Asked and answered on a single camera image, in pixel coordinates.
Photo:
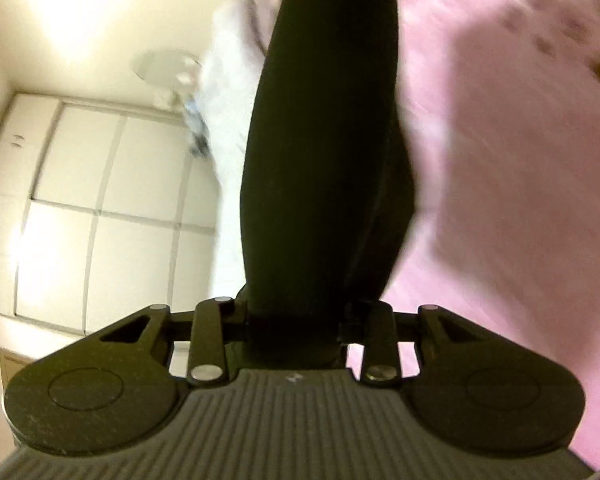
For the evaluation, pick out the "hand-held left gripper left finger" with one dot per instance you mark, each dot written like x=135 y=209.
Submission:
x=207 y=335

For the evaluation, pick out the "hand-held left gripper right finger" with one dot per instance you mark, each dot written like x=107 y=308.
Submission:
x=380 y=340

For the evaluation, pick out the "black garment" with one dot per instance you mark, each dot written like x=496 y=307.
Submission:
x=325 y=160

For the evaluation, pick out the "white wardrobe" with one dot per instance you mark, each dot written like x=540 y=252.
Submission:
x=105 y=200

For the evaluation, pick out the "pink floral bed sheet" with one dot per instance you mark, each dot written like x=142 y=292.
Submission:
x=505 y=210

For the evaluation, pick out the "grey striped quilt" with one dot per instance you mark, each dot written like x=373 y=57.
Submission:
x=230 y=70

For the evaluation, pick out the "round ceiling lamp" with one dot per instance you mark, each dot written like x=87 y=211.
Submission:
x=165 y=67

